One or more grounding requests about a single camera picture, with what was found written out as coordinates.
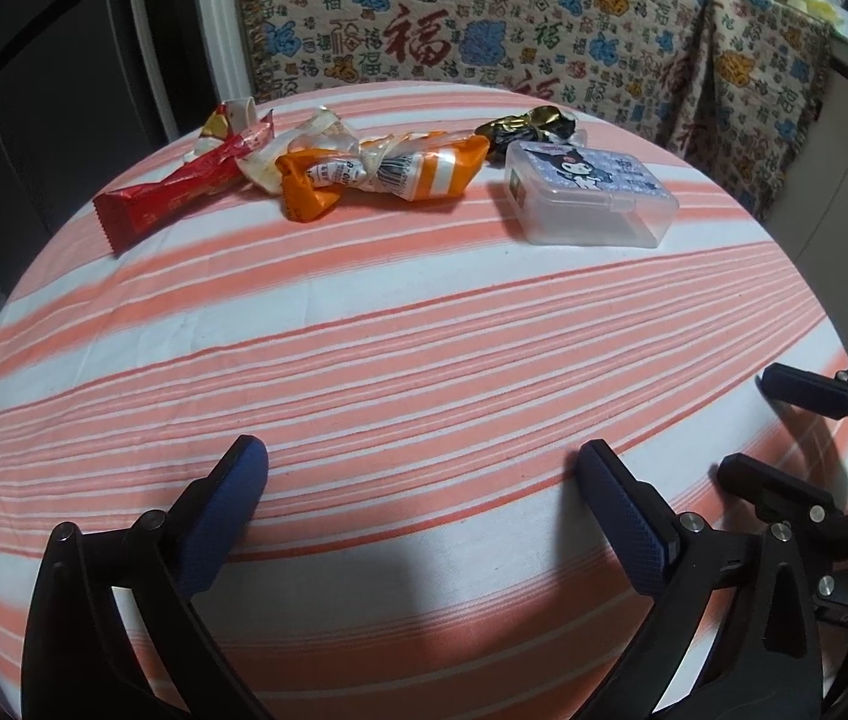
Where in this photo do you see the grey refrigerator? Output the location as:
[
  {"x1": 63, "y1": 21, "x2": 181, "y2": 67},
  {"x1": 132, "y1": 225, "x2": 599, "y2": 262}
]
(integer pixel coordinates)
[{"x1": 0, "y1": 0, "x2": 177, "y2": 241}]

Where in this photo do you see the orange striped packet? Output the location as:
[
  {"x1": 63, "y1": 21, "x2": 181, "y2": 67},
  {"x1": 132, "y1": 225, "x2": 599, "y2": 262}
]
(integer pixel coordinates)
[{"x1": 275, "y1": 130, "x2": 492, "y2": 224}]

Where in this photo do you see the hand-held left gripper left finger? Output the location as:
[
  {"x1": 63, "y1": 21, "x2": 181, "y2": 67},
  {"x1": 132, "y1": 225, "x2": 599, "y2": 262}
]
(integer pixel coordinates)
[{"x1": 22, "y1": 435, "x2": 272, "y2": 720}]

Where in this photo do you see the red snack wrapper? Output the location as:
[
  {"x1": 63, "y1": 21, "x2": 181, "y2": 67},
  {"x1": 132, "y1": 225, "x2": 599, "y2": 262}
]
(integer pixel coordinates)
[{"x1": 91, "y1": 111, "x2": 276, "y2": 256}]

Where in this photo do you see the large printed cloth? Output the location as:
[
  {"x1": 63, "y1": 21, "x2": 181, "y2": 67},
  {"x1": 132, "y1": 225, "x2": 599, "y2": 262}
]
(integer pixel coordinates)
[{"x1": 227, "y1": 0, "x2": 717, "y2": 158}]

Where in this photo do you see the black gold wrapper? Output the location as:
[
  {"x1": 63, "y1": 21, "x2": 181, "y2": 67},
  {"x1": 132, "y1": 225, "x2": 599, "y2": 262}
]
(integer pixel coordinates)
[{"x1": 474, "y1": 106, "x2": 580, "y2": 165}]

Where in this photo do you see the white crumpled wrapper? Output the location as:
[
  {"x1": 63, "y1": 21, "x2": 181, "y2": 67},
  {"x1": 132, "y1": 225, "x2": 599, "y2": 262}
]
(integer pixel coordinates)
[{"x1": 242, "y1": 108, "x2": 395, "y2": 197}]

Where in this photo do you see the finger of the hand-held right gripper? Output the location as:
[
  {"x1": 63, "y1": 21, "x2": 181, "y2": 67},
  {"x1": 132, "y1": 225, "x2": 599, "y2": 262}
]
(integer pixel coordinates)
[
  {"x1": 716, "y1": 453, "x2": 848, "y2": 542},
  {"x1": 760, "y1": 363, "x2": 848, "y2": 419}
]

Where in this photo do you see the round striped tablecloth table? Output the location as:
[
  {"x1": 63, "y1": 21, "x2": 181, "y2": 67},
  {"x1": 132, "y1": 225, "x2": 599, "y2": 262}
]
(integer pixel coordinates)
[{"x1": 0, "y1": 81, "x2": 848, "y2": 720}]

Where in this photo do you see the clear plastic box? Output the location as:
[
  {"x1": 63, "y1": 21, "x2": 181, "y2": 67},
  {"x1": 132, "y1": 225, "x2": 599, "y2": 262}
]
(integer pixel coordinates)
[{"x1": 505, "y1": 138, "x2": 680, "y2": 248}]

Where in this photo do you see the red white small wrapper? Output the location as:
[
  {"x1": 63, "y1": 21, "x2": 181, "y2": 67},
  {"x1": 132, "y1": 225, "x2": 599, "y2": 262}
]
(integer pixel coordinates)
[{"x1": 200, "y1": 97, "x2": 260, "y2": 160}]

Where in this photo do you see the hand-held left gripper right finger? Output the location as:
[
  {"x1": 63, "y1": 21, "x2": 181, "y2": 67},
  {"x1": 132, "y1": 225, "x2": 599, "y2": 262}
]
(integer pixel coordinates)
[{"x1": 575, "y1": 441, "x2": 822, "y2": 720}]

